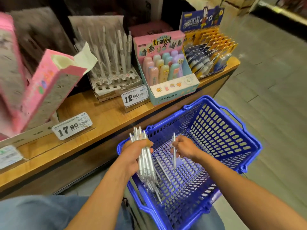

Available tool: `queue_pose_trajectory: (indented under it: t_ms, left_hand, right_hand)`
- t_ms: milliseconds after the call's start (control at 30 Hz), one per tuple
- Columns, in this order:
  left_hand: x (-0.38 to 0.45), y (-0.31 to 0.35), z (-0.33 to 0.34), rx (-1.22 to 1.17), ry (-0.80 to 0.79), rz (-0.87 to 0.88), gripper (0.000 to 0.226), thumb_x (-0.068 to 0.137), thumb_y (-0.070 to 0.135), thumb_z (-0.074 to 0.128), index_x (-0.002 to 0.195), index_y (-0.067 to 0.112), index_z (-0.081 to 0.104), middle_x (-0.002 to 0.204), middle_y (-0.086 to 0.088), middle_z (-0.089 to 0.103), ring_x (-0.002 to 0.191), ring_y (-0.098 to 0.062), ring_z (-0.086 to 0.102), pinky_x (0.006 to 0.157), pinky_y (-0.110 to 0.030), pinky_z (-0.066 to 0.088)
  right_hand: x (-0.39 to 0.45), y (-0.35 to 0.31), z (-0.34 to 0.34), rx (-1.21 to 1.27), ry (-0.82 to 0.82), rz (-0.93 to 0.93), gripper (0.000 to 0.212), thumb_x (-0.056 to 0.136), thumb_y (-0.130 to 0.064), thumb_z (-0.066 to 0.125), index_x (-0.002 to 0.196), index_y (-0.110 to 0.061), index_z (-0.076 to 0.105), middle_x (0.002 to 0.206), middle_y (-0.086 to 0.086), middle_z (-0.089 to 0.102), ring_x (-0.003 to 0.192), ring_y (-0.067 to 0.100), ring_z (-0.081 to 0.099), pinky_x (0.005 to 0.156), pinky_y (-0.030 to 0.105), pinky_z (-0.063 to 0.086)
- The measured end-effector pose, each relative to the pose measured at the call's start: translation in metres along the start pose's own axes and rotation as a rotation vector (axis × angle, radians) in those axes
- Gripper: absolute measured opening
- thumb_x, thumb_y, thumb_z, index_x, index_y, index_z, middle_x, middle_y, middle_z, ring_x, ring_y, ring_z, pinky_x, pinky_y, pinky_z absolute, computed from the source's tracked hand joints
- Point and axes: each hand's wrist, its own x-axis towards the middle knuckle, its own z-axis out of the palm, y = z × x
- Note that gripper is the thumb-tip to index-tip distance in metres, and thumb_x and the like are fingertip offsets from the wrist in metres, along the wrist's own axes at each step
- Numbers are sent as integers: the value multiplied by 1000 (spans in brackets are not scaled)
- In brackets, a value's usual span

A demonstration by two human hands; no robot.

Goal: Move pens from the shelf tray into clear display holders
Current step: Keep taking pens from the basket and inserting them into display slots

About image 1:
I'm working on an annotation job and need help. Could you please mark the person's left hand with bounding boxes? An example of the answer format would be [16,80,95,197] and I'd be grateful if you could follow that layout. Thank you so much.
[115,138,155,179]

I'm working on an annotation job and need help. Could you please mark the person's right hand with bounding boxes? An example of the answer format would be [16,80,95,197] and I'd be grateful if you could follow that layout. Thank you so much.
[171,135,207,163]

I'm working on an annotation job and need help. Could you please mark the clear pen bundle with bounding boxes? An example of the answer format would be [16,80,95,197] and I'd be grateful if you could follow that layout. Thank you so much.
[129,126,164,204]

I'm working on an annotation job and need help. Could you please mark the blue shopping basket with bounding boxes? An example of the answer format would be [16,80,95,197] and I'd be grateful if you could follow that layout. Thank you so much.
[116,95,263,230]

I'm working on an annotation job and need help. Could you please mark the person's right forearm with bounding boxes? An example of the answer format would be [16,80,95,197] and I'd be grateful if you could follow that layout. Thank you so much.
[197,153,307,230]

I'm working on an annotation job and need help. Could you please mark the person's left forearm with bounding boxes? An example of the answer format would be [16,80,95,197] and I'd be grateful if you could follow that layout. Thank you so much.
[65,167,140,230]

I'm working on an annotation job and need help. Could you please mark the wooden glue display stand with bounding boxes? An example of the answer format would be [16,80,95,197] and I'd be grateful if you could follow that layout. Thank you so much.
[0,56,241,199]

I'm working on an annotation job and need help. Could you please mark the pastel eraser display box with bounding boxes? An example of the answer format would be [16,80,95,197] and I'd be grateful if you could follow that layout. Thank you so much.
[133,30,200,106]

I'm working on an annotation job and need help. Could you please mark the person's right leg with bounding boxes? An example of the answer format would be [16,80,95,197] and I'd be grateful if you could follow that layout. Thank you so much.
[189,206,226,230]

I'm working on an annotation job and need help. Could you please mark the person's leg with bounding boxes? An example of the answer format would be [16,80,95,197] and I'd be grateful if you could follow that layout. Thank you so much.
[189,206,226,230]
[0,195,135,230]

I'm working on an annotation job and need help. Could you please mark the person's left leg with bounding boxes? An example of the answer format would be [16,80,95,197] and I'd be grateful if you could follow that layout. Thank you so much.
[0,195,135,230]

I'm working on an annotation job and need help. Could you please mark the pile of pink eraser packets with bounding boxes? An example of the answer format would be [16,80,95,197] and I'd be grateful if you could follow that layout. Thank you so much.
[0,12,98,139]

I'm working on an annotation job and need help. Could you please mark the blue yellow stationery packets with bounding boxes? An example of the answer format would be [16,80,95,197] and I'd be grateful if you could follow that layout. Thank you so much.
[179,5,239,80]

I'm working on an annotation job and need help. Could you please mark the dark low goods shelf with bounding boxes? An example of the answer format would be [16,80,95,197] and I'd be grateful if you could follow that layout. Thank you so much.
[252,0,307,28]

